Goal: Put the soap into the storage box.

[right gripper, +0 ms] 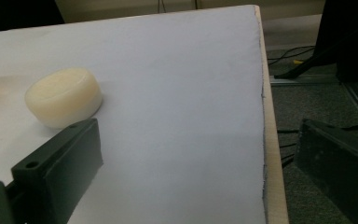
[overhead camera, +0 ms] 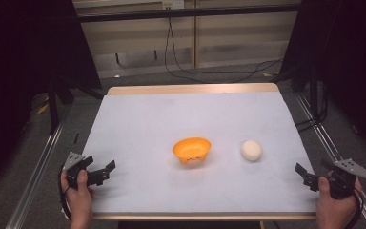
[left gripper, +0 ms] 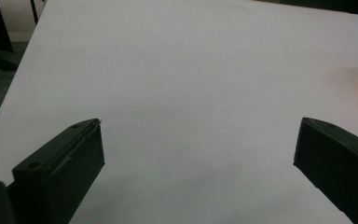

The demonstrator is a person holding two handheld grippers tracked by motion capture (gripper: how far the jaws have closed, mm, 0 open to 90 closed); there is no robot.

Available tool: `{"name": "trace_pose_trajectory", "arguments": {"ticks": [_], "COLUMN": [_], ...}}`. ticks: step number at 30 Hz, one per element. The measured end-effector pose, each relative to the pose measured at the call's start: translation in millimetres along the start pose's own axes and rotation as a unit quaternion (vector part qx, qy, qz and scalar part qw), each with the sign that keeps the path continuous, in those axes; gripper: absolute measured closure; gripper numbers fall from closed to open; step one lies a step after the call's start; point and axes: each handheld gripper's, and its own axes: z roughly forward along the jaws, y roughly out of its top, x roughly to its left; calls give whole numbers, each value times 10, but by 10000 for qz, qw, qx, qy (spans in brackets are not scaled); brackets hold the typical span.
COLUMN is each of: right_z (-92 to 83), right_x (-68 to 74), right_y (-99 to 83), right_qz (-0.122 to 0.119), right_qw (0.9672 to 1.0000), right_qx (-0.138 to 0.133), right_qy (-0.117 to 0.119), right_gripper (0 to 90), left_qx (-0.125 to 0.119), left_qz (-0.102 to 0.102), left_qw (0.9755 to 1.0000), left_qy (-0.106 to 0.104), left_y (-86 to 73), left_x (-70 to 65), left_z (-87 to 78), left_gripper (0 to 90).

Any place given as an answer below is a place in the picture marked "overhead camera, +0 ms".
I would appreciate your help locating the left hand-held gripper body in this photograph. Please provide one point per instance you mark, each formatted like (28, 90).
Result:
(76, 173)

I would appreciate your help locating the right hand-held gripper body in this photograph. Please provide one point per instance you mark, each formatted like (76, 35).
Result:
(346, 178)

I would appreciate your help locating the white round bun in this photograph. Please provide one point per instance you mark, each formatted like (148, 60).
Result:
(251, 150)

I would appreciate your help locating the orange plastic bowl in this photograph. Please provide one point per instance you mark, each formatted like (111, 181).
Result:
(192, 150)

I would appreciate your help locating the person's left hand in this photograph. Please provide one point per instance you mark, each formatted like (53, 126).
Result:
(80, 197)

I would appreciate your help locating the person's right hand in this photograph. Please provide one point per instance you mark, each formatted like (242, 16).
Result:
(335, 206)

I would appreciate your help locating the black metal stand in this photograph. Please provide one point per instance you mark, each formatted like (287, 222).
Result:
(313, 95)
(53, 108)

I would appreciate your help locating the yellow tape strip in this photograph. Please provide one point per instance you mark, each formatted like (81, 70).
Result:
(43, 109)
(267, 74)

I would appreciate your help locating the white table mat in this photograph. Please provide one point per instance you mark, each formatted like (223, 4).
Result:
(184, 120)

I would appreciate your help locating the black curtain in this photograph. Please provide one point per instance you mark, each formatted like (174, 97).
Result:
(28, 63)
(346, 63)

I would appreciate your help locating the black horizontal bar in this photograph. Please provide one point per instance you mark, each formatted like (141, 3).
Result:
(187, 13)

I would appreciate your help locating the metal floor rail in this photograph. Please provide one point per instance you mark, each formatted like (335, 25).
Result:
(333, 149)
(35, 178)

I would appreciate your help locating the white wall socket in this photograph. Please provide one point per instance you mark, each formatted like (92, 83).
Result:
(172, 4)

